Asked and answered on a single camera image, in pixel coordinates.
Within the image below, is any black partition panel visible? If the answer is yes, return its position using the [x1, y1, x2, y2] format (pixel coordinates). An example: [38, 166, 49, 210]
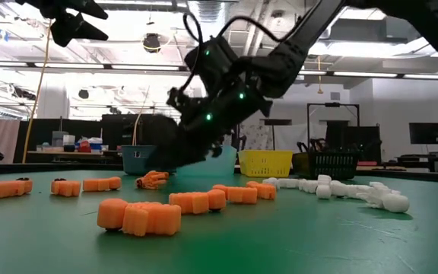
[13, 118, 103, 164]
[100, 113, 176, 148]

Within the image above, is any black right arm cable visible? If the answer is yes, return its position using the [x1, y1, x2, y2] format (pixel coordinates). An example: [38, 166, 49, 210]
[182, 13, 292, 92]

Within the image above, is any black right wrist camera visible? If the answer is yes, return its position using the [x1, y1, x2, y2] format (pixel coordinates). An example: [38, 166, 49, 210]
[165, 86, 205, 117]

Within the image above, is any long ceiling light strip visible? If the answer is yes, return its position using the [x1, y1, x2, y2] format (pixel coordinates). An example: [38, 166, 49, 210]
[298, 69, 438, 81]
[0, 60, 208, 75]

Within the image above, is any small orange toy block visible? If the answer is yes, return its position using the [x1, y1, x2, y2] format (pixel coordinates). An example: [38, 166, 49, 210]
[50, 178, 82, 198]

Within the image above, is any black desk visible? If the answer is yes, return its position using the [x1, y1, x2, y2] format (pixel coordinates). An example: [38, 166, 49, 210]
[395, 151, 438, 172]

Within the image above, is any thin beige hanging cable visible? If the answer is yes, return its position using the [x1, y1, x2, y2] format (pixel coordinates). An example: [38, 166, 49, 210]
[132, 85, 151, 147]

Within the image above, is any orange toy limb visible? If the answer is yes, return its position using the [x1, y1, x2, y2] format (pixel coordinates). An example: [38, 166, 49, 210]
[168, 189, 227, 215]
[212, 184, 259, 205]
[0, 177, 34, 199]

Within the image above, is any yellow plastic basket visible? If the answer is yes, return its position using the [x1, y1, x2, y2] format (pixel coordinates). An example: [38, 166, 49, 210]
[237, 149, 294, 178]

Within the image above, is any clear plastic container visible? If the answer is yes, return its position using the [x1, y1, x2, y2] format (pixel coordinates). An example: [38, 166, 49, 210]
[51, 131, 69, 148]

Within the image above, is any white patterned sheet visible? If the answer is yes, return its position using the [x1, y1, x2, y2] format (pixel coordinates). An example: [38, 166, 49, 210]
[241, 122, 329, 153]

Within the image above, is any black computer monitor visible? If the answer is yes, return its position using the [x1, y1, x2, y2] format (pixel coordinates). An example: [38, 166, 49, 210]
[408, 122, 438, 145]

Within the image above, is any black overhead camera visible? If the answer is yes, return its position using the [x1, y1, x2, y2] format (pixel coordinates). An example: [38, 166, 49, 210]
[142, 33, 163, 54]

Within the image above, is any white plastic container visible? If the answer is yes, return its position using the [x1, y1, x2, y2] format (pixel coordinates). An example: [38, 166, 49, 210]
[62, 134, 76, 152]

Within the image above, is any yellow hanging cord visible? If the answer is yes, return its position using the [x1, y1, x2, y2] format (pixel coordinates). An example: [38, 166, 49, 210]
[316, 64, 324, 95]

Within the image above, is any orange skeleton hand toy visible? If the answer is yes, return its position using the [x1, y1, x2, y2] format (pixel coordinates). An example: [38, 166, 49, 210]
[135, 170, 170, 190]

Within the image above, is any black plastic basket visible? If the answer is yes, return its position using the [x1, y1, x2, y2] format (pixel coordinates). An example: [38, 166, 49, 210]
[291, 151, 360, 180]

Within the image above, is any black metal frame stand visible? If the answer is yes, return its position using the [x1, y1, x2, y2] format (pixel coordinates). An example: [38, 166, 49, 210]
[306, 101, 360, 153]

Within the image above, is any blue-grey plastic bin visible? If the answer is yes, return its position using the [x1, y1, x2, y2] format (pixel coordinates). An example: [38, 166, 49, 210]
[121, 145, 177, 176]

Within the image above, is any yellow extension cable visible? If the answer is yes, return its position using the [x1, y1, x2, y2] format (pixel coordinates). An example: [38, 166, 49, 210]
[21, 18, 54, 164]

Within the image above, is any small orange toy piece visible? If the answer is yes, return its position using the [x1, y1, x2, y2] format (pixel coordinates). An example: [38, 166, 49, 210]
[246, 180, 278, 201]

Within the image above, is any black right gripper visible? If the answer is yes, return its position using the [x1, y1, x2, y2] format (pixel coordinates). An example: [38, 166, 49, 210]
[144, 75, 271, 170]

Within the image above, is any light teal plastic bin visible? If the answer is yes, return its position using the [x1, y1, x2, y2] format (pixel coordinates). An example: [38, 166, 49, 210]
[175, 145, 238, 177]

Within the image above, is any silver air duct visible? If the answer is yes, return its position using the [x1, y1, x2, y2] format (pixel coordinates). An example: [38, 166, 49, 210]
[187, 0, 230, 39]

